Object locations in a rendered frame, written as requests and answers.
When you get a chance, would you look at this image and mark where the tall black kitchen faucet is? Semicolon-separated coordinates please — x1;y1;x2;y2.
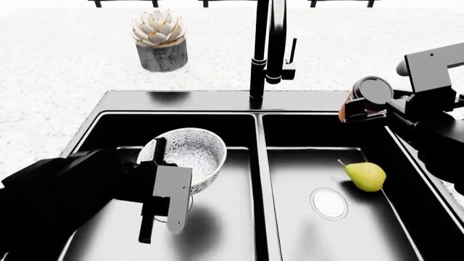
248;0;299;107

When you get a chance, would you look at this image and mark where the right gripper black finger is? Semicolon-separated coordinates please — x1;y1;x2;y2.
343;99;388;124

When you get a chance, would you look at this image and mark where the yellow green pear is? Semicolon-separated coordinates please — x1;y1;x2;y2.
337;159;387;194

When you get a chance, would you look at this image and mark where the black faucet lever handle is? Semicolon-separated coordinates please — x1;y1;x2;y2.
283;37;299;80

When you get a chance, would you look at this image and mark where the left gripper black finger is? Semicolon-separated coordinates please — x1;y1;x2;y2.
154;136;168;165
138;214;156;245

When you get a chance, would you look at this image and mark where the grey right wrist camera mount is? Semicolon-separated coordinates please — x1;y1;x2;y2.
396;41;464;94

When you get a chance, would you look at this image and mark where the white succulent in grey pot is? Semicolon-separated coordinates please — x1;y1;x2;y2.
130;8;189;73

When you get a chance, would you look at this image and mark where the white blue floral patterned bowl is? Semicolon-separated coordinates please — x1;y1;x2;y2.
136;128;228;196

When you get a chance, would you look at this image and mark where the round silver sink drain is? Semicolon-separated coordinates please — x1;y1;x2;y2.
309;187;349;220

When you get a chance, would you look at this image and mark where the black double basin sink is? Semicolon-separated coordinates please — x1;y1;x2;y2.
57;89;464;261

